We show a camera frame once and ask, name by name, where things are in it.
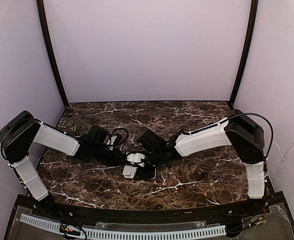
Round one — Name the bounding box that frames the white remote control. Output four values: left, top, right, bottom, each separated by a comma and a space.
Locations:
122, 165, 139, 180

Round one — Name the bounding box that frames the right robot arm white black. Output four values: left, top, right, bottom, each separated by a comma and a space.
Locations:
137, 109, 270, 199

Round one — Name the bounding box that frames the black front rail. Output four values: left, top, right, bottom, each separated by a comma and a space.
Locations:
46, 202, 253, 227

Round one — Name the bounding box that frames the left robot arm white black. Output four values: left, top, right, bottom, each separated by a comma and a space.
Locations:
0, 110, 126, 202

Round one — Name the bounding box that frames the right black frame post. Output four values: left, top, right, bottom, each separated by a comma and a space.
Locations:
228, 0, 259, 108

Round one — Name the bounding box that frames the white slotted cable duct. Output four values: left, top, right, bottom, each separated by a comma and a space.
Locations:
19, 213, 227, 240

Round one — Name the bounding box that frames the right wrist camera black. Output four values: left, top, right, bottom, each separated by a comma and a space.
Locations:
126, 152, 146, 167

